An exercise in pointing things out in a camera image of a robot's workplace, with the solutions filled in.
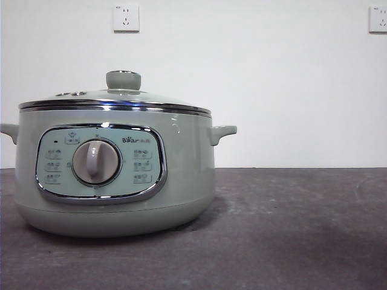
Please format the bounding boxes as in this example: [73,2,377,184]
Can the glass lid with green knob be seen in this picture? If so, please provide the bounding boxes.
[18,69,212,115]

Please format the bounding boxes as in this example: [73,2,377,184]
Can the pale green electric pot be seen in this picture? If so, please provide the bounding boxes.
[0,107,238,238]

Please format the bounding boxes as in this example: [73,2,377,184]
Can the white wall socket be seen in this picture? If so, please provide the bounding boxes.
[368,5,387,34]
[112,4,140,33]

